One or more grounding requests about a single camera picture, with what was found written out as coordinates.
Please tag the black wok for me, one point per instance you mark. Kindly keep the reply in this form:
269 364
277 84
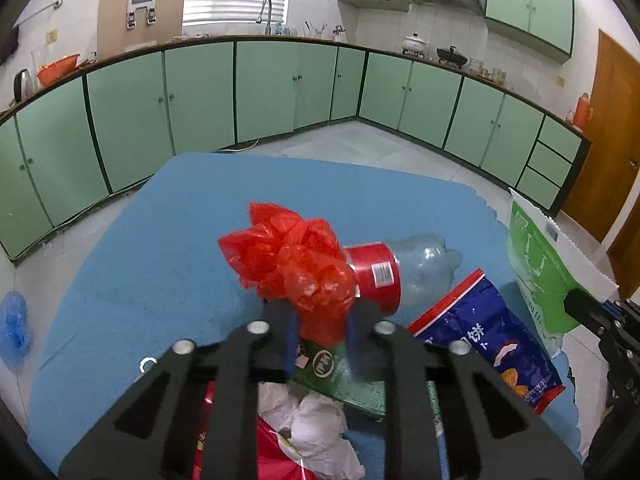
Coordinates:
451 56

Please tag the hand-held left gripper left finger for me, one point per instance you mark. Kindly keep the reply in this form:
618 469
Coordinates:
290 345

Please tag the clear plastic bottle red label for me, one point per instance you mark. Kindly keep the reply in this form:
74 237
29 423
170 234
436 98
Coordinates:
425 270

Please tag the orange plastic basin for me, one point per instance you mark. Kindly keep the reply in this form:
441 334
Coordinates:
57 70

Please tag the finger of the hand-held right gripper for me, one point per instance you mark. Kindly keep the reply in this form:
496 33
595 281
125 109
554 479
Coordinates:
585 307

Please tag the blue plastic bag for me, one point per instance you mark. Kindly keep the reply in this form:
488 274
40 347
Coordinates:
15 325

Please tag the row of glass jars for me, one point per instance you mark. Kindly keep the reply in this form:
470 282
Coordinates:
487 72

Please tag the blue snack bag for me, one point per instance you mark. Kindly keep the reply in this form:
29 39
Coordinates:
480 320

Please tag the red snack packet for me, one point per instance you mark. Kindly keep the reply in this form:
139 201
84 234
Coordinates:
272 457

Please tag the utensil holder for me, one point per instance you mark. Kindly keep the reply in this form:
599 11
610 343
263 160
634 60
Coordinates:
315 32

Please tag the white lidded pot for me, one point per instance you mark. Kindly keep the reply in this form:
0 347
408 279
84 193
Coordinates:
414 45

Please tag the red plastic bag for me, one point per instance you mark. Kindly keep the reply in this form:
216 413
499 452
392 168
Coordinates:
295 260

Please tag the orange bottle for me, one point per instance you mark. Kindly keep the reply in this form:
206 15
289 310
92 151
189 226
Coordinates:
581 110

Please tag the green and white bag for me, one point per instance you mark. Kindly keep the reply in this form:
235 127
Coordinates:
530 255

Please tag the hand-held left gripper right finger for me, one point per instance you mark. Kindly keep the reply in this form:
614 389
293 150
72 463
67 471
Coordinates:
351 342

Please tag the metal kitchen faucet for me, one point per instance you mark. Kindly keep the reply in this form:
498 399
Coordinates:
265 5

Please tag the large green wall cabinet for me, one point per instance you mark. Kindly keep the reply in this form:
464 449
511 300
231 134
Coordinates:
530 5

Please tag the steel electric kettle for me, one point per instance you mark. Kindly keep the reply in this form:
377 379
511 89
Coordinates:
22 85

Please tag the green drink carton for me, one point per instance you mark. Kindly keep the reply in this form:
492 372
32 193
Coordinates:
325 365

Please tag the clear plastic jug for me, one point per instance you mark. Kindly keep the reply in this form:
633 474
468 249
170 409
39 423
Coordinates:
40 57

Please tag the blue tablecloth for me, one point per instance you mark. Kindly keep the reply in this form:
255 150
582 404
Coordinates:
200 210

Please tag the metal towel rail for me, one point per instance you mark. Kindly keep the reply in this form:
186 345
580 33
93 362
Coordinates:
40 12

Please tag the brown wooden door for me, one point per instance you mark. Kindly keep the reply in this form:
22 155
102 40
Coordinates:
605 135

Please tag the crumpled white tissue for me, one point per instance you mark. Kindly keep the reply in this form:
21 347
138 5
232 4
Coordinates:
315 425

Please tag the green base kitchen cabinets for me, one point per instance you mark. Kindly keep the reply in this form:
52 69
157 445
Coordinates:
200 95

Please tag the cardboard board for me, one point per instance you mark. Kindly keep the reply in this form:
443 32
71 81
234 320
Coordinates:
165 20

